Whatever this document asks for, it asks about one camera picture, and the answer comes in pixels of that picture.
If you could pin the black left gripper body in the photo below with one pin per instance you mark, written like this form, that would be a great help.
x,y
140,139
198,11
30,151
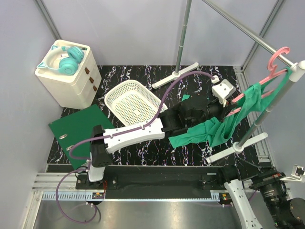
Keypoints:
x,y
220,110

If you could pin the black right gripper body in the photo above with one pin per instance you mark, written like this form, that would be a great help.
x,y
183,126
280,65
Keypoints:
x,y
269,183

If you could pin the green tank top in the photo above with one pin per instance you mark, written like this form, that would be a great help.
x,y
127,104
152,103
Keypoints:
x,y
215,132

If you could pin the pink plastic hanger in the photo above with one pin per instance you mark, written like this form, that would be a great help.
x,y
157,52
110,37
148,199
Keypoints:
x,y
273,73

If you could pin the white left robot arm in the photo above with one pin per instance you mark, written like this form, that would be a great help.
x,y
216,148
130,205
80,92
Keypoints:
x,y
169,123

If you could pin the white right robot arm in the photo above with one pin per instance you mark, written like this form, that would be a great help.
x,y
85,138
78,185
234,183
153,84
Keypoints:
x,y
261,199

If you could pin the white perforated plastic basket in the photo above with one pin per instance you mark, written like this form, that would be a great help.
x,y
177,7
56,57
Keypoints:
x,y
132,103

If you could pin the silver clothes rack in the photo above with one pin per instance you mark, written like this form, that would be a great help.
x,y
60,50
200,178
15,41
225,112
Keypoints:
x,y
297,68

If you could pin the white drawer cabinet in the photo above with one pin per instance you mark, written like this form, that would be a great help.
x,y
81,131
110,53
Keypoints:
x,y
72,91

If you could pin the teal cat-ear headphones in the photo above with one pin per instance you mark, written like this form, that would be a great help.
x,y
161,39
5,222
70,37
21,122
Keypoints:
x,y
68,65

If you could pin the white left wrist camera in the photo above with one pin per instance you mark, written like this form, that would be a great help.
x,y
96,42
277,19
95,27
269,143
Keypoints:
x,y
223,91

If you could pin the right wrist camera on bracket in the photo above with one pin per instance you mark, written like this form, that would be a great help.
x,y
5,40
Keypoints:
x,y
297,174

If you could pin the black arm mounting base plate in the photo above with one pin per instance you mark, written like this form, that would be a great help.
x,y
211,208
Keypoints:
x,y
158,182

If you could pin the green ring binder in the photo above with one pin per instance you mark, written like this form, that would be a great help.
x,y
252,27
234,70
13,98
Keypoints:
x,y
73,127

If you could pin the white slotted cable duct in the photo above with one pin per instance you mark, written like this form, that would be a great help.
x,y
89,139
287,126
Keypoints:
x,y
92,196

